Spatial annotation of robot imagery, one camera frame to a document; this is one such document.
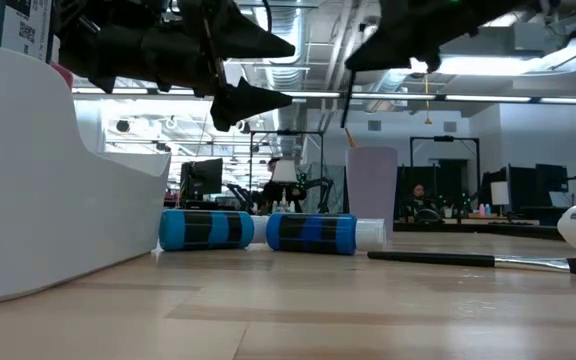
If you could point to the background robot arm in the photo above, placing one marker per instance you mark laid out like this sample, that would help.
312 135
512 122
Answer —
329 185
238 192

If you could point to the black office monitor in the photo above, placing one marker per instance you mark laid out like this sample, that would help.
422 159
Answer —
552 180

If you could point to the black background monitor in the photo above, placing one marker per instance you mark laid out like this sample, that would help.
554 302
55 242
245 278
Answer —
200 177

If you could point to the black flat-bristle paintbrush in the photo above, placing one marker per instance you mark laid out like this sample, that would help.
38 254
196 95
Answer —
443 259

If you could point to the small light blue paint bottle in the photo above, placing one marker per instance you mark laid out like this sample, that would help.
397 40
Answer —
203 230

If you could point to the long ceiling light strip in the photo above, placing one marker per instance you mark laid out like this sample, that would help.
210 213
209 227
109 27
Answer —
488 98

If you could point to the slanted silver ceiling duct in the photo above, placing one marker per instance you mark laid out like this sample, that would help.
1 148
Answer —
390 82

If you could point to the white plastic bin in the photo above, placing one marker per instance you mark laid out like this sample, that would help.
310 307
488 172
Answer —
43 200

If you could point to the small royal blue paint bottle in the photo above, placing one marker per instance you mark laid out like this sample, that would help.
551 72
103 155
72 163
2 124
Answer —
313 233

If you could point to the person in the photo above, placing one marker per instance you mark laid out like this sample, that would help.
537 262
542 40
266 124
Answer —
419 192
270 195

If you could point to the black paintbrush silver ferrule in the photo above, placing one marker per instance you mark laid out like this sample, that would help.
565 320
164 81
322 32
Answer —
348 100

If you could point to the red paint bottle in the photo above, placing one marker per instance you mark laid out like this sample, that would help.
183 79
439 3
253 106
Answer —
64 76

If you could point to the ribbed silver ceiling duct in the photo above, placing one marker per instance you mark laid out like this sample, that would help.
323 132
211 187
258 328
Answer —
300 70

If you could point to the pink background bottle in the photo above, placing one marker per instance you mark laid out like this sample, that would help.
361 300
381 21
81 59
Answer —
482 210

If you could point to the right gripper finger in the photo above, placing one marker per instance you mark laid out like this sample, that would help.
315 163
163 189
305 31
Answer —
403 50

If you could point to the white room column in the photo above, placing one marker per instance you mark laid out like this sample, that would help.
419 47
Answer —
90 125

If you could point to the white lampshade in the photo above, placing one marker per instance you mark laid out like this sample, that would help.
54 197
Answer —
499 192
284 172

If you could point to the black room partition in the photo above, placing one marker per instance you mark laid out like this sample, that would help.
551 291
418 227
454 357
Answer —
403 190

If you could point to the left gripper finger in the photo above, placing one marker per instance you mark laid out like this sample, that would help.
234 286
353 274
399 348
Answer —
238 40
240 105

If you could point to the lilac plastic cup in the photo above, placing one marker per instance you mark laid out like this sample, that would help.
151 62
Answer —
372 195

